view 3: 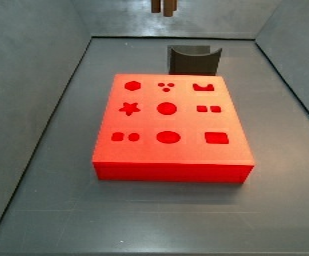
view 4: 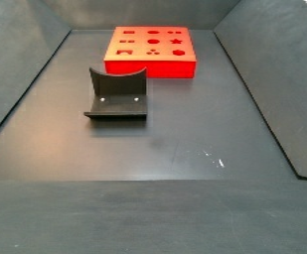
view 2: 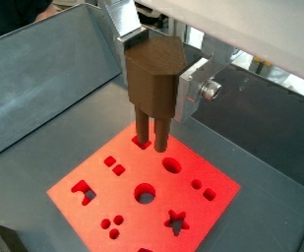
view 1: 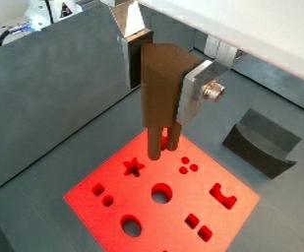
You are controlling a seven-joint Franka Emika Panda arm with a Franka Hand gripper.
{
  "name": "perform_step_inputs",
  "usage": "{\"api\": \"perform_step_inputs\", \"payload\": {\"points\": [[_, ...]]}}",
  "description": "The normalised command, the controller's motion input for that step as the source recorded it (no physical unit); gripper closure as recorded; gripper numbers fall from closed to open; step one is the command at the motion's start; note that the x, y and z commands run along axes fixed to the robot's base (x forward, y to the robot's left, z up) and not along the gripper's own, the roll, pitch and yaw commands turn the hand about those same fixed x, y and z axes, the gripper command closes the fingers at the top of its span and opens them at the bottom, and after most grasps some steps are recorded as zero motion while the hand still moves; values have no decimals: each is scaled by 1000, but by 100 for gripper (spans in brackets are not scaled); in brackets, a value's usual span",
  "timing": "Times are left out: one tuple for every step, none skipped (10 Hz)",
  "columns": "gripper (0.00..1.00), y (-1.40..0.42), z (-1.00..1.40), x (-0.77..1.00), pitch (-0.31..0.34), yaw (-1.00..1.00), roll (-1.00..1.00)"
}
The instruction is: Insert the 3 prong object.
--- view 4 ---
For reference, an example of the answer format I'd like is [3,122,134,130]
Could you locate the black curved holder bracket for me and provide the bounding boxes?
[83,68,147,119]

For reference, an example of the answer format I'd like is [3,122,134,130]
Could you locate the red shape-sorter block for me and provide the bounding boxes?
[103,26,197,78]

